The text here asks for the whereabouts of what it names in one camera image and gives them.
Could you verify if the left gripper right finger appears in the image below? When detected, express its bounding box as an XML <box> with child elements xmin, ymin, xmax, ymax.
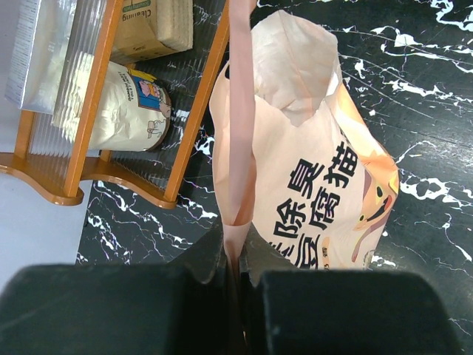
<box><xmin>240</xmin><ymin>229</ymin><xmax>462</xmax><ymax>354</ymax></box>

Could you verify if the pink cat litter bag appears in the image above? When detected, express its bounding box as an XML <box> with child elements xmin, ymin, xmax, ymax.
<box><xmin>210</xmin><ymin>1</ymin><xmax>399</xmax><ymax>290</ymax></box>

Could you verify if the brown cardboard box under shelf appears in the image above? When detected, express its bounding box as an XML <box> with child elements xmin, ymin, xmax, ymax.
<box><xmin>110</xmin><ymin>0</ymin><xmax>194</xmax><ymax>65</ymax></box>

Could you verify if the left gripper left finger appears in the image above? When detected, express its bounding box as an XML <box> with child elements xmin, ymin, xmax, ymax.
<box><xmin>1</xmin><ymin>221</ymin><xmax>228</xmax><ymax>354</ymax></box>

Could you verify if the wooden shelf rack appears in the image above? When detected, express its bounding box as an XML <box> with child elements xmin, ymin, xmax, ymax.
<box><xmin>1</xmin><ymin>1</ymin><xmax>229</xmax><ymax>209</ymax></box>

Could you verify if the white bag lower shelf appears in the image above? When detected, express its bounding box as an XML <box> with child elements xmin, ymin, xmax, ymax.
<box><xmin>51</xmin><ymin>53</ymin><xmax>172</xmax><ymax>152</ymax></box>

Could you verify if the silver box middle shelf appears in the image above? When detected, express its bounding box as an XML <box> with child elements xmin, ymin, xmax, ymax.
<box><xmin>5</xmin><ymin>1</ymin><xmax>77</xmax><ymax>114</ymax></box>

